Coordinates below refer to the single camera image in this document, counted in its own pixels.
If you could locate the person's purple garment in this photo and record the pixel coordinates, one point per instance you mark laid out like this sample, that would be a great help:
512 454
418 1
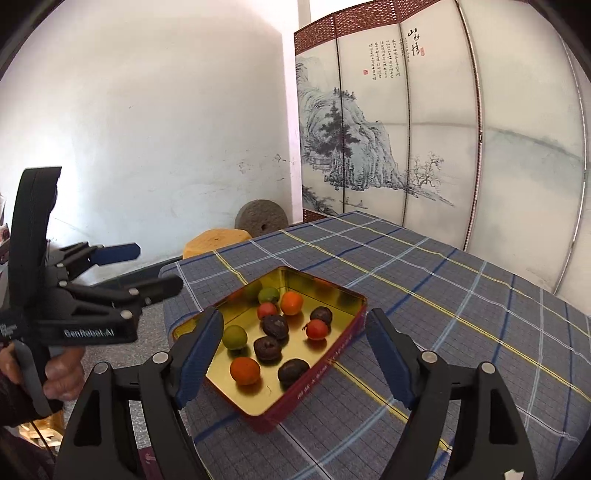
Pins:
18 459

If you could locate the round grey millstone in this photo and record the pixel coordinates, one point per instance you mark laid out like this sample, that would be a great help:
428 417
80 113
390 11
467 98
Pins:
258 214

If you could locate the orange tangerine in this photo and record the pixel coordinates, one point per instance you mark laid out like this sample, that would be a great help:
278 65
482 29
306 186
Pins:
292 303
245 371

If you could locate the orange wooden stump stool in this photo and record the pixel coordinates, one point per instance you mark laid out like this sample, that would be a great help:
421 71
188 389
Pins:
214 242

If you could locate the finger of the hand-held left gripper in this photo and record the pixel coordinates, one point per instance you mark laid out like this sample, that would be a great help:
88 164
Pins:
161 286
117 253

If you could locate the person's left hand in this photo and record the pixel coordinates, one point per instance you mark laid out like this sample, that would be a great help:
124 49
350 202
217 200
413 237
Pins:
64 374

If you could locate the red tomato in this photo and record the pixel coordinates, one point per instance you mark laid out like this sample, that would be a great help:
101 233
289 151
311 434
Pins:
317 330
267 310

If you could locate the person's left forearm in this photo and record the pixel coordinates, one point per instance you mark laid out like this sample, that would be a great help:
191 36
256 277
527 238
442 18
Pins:
14 406

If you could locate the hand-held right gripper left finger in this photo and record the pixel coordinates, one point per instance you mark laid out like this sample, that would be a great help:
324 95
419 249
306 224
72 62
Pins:
198 355

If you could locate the grey plaid tablecloth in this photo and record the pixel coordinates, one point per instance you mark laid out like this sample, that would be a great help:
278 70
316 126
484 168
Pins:
415 286

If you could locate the painted folding screen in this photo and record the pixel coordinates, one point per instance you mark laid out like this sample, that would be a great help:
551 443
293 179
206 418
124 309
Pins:
438 92

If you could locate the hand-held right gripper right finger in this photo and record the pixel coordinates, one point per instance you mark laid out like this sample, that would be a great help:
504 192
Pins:
388 355

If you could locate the green citrus fruit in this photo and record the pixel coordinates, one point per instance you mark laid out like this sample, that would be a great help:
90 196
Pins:
234 338
268 295

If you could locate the gold metal tin box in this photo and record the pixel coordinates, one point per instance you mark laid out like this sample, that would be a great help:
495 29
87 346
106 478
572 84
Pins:
314 369

